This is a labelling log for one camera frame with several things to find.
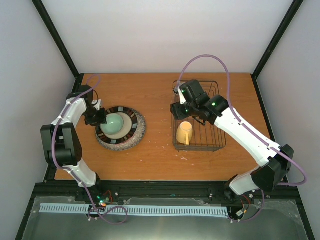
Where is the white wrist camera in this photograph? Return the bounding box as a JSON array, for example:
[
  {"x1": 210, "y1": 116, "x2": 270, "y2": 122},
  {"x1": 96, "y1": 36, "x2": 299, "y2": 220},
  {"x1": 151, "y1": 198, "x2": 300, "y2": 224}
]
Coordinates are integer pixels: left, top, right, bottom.
[
  {"x1": 91, "y1": 99, "x2": 102, "y2": 111},
  {"x1": 173, "y1": 87, "x2": 186, "y2": 105}
]

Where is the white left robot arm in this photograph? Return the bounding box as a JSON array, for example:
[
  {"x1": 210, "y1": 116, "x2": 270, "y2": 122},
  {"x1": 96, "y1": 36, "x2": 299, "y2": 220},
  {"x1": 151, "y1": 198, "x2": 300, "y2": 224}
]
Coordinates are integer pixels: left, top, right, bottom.
[{"x1": 40, "y1": 85, "x2": 107, "y2": 202}]

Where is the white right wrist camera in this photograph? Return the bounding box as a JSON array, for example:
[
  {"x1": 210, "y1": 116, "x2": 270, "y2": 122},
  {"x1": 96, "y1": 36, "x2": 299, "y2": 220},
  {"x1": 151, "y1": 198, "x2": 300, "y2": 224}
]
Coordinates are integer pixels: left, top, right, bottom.
[{"x1": 173, "y1": 87, "x2": 186, "y2": 105}]

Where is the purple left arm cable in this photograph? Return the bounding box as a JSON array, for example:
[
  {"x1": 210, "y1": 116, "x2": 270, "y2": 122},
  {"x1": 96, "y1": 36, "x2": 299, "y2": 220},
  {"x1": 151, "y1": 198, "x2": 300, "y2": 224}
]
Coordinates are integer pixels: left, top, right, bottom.
[{"x1": 48, "y1": 74, "x2": 129, "y2": 225}]

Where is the dark wire dish rack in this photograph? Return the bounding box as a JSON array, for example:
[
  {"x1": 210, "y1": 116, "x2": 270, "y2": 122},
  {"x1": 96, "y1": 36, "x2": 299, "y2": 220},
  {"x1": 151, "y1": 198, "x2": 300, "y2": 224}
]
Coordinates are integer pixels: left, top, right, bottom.
[{"x1": 171, "y1": 80, "x2": 227, "y2": 152}]

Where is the yellow mug white inside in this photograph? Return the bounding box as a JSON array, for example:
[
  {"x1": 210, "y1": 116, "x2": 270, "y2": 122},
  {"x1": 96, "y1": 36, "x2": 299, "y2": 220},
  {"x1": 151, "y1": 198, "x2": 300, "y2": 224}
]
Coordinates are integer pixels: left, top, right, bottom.
[{"x1": 176, "y1": 121, "x2": 193, "y2": 146}]

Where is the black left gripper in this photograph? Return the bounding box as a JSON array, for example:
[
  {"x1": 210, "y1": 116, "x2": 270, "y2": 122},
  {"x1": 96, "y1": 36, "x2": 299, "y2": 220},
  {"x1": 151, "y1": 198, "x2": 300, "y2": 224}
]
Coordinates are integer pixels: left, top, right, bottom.
[{"x1": 82, "y1": 106, "x2": 107, "y2": 127}]

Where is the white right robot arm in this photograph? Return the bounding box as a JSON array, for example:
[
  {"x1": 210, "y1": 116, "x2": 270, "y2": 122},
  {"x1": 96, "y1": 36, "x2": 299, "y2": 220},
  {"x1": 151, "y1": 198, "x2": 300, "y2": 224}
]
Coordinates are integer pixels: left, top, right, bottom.
[{"x1": 170, "y1": 79, "x2": 294, "y2": 198}]

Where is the light green ceramic bowl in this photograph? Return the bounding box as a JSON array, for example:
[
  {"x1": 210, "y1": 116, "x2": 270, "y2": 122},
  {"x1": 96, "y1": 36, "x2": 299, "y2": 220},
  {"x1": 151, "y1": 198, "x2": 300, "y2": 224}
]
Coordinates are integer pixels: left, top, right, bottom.
[{"x1": 100, "y1": 113, "x2": 124, "y2": 135}]

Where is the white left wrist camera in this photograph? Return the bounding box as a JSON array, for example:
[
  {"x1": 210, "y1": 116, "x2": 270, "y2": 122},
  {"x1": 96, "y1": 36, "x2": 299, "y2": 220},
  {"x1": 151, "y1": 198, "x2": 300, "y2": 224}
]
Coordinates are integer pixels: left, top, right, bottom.
[{"x1": 91, "y1": 99, "x2": 102, "y2": 111}]

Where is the light blue slotted cable duct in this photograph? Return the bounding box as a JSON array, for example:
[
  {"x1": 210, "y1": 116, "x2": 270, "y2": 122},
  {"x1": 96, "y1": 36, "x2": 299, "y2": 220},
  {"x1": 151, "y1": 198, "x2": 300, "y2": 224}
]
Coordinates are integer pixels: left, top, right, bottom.
[{"x1": 39, "y1": 203, "x2": 228, "y2": 218}]

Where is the brown rimmed beige plate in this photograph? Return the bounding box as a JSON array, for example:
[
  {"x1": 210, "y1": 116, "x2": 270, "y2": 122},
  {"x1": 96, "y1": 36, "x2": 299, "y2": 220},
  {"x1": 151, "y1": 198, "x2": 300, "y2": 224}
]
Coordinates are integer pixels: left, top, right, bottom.
[{"x1": 95, "y1": 106, "x2": 138, "y2": 145}]

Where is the black aluminium frame rail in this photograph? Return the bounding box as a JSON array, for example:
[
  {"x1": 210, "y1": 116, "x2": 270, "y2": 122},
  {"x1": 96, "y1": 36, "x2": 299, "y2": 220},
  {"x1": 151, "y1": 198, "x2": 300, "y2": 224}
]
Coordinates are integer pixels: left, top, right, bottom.
[{"x1": 32, "y1": 181, "x2": 301, "y2": 203}]

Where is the speckled grey large plate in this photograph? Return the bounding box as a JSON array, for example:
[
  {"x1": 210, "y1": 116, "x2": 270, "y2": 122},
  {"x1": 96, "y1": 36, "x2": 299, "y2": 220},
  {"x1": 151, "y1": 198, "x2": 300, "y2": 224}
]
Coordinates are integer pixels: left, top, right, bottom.
[{"x1": 97, "y1": 109, "x2": 147, "y2": 151}]

